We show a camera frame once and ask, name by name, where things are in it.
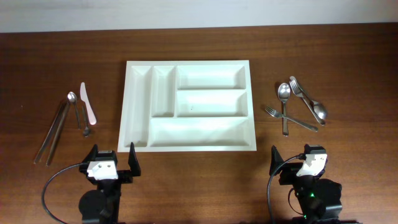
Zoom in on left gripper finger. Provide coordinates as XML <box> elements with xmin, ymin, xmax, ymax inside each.
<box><xmin>82</xmin><ymin>144</ymin><xmax>98</xmax><ymax>163</ymax></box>
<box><xmin>128</xmin><ymin>142</ymin><xmax>141</xmax><ymax>177</ymax></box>

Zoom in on silver fork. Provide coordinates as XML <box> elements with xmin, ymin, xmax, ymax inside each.
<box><xmin>289</xmin><ymin>78</ymin><xmax>326</xmax><ymax>126</ymax></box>
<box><xmin>265</xmin><ymin>106</ymin><xmax>318</xmax><ymax>132</ymax></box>

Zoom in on silver tablespoon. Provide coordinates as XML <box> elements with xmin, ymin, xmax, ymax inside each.
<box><xmin>277</xmin><ymin>83</ymin><xmax>290</xmax><ymax>136</ymax></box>
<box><xmin>289</xmin><ymin>75</ymin><xmax>328</xmax><ymax>121</ymax></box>

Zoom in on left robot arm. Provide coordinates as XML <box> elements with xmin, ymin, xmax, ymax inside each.
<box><xmin>78</xmin><ymin>144</ymin><xmax>141</xmax><ymax>223</ymax></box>

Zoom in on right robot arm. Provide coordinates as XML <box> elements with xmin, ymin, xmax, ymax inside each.
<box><xmin>267</xmin><ymin>144</ymin><xmax>357</xmax><ymax>224</ymax></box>

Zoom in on small dark teaspoon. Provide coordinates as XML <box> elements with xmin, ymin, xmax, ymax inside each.
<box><xmin>82</xmin><ymin>107</ymin><xmax>91</xmax><ymax>137</ymax></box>

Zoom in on long metal tongs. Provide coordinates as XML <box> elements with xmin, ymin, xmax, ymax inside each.
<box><xmin>34</xmin><ymin>100</ymin><xmax>70</xmax><ymax>166</ymax></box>

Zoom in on pink plastic knife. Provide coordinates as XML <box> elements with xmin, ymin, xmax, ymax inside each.
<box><xmin>80</xmin><ymin>82</ymin><xmax>97</xmax><ymax>125</ymax></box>

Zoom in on small silver teaspoon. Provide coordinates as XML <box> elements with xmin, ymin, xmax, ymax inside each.
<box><xmin>67</xmin><ymin>91</ymin><xmax>81</xmax><ymax>129</ymax></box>

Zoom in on white plastic cutlery tray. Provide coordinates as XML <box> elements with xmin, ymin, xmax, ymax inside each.
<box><xmin>118</xmin><ymin>60</ymin><xmax>257</xmax><ymax>152</ymax></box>

